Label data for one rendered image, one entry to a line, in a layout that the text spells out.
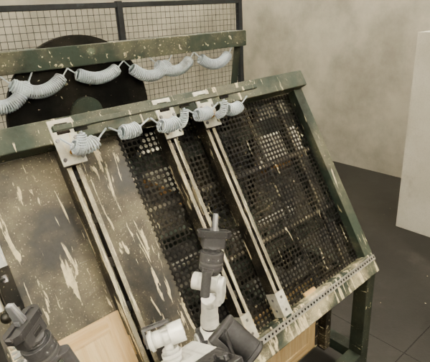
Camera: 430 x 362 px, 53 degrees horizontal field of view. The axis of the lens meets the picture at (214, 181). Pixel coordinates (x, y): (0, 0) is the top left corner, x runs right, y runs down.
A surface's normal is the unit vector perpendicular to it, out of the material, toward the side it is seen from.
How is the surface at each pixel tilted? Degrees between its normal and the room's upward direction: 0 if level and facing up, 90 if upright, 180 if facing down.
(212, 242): 78
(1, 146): 59
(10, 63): 90
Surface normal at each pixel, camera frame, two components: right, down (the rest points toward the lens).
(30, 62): 0.67, 0.24
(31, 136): 0.55, -0.27
